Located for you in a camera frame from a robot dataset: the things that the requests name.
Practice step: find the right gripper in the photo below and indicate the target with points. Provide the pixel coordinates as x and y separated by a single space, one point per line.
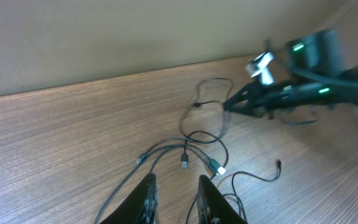
255 99

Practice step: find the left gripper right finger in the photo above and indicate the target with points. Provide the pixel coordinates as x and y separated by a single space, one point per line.
212 206

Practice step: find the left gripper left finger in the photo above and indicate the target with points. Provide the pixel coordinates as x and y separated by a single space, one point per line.
139 207

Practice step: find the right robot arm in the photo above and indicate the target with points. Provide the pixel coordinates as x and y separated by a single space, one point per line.
314 74

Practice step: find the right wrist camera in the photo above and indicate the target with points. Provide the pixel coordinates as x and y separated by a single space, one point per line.
257 68

